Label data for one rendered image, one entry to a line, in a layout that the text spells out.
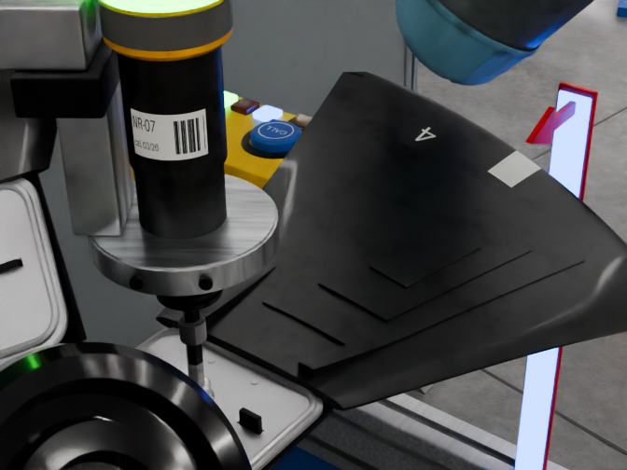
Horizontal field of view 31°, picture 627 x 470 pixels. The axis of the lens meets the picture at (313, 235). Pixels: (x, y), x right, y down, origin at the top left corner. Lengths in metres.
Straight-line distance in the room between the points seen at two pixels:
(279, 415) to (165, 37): 0.17
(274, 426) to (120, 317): 1.11
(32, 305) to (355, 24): 1.43
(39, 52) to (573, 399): 2.02
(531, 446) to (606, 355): 1.60
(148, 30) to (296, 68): 1.34
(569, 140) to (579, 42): 3.22
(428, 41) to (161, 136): 0.25
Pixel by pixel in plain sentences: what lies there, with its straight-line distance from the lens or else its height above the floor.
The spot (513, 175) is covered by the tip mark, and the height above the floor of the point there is 1.19.
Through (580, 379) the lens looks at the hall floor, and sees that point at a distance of 2.39.
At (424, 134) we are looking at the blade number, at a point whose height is 1.20.
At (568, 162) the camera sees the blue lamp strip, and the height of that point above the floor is 1.14.
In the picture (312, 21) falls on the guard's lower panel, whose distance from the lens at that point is 1.70.
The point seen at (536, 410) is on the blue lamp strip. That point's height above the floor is 0.94.
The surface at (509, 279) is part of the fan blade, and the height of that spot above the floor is 1.18.
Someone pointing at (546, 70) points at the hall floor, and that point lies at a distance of 3.71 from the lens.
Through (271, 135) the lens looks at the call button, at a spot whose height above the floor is 1.08.
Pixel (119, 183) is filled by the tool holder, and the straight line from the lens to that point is 0.41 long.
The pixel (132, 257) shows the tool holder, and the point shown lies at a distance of 0.40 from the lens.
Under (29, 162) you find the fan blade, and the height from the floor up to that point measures 1.29.
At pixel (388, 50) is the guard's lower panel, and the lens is 1.91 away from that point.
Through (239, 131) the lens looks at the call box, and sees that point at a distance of 0.92.
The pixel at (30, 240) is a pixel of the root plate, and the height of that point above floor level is 1.27.
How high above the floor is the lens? 1.49
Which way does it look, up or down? 32 degrees down
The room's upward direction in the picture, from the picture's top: 1 degrees counter-clockwise
